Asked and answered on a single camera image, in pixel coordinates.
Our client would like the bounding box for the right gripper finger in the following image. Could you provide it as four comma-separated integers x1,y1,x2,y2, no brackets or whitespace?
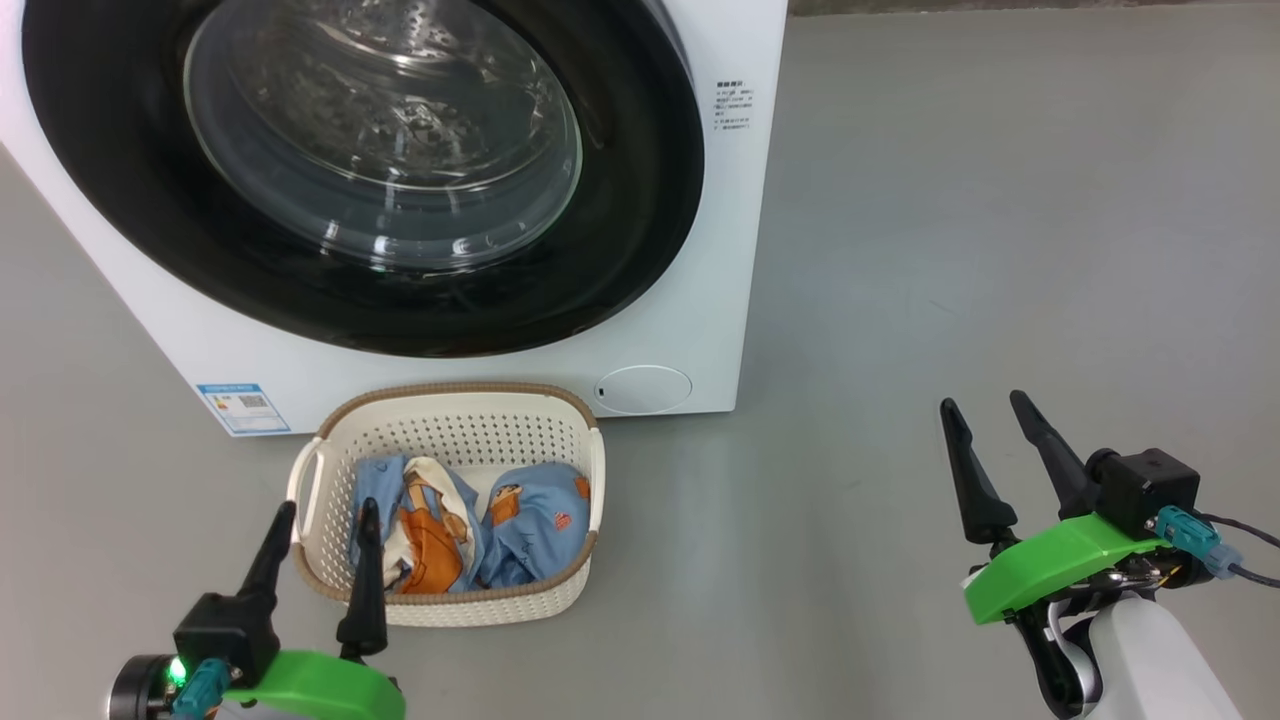
1009,390,1101,521
940,398,1019,546

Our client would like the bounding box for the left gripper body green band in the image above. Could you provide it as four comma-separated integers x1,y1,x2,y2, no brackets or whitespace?
225,645,406,720

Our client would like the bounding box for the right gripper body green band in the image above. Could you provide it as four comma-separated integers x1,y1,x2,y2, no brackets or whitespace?
963,513,1186,626

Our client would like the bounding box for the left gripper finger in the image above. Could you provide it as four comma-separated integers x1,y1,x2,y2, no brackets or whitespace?
336,497,389,661
236,500,298,606

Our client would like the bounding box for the blue cream orange garment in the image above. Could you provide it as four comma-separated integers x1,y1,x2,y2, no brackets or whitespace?
350,455,486,595

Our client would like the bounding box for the blue cartoon print garment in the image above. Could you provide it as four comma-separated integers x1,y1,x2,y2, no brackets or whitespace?
478,462,593,589

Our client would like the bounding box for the black glass washing machine door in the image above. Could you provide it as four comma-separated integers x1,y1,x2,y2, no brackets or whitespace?
22,0,706,359

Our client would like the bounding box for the cream perforated laundry basket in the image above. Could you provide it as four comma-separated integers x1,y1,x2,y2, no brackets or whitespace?
287,382,607,629

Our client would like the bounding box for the white washing machine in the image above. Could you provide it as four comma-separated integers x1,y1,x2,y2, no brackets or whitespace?
0,0,791,438

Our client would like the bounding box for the blue energy label sticker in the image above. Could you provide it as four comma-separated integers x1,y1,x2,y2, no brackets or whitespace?
196,383,292,437

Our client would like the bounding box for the round white filter cover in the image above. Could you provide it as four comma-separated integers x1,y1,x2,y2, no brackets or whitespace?
594,365,693,416

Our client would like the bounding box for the small printed text label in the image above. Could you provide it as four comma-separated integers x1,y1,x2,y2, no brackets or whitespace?
713,80,756,133

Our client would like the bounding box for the left camera cable teal connector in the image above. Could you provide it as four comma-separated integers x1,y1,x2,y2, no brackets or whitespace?
170,658,233,720

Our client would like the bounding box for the camera cable teal connector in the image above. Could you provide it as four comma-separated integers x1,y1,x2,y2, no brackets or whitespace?
1155,505,1280,589
170,658,233,720

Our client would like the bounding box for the right camera cable teal connector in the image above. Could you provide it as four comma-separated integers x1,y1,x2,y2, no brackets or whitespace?
1155,505,1280,589

